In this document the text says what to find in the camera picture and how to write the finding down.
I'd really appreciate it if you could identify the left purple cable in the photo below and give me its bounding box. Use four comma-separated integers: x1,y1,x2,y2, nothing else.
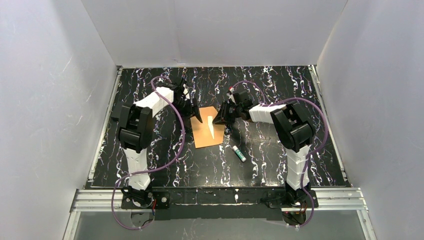
110,76,186,231

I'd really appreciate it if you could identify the aluminium rail frame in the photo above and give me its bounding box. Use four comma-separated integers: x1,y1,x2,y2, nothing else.
63,187,376,240

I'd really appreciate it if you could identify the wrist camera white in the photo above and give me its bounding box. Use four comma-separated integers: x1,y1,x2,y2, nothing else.
227,86,236,105
182,84,191,101

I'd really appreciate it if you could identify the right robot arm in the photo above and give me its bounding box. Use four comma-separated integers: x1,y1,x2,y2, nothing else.
212,91,315,205

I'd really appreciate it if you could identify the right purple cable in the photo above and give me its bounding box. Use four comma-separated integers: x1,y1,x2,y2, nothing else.
230,80,329,229

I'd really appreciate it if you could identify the beige letter paper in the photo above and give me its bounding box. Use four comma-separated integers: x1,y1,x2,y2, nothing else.
207,115,215,140

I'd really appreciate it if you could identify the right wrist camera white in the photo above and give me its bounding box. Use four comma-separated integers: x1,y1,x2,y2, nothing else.
227,86,236,105

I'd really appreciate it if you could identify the purple cable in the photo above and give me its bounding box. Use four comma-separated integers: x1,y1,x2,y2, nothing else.
110,76,186,231
230,80,329,229

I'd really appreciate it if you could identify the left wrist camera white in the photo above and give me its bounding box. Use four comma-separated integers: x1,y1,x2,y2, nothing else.
182,84,191,101

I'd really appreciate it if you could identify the green white glue stick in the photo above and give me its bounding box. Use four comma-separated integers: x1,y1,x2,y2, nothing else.
232,145,247,163

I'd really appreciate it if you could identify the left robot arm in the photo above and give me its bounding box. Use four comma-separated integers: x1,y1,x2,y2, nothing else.
117,77,202,206

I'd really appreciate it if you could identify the orange brown envelope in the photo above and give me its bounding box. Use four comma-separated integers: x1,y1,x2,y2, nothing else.
190,106,226,149

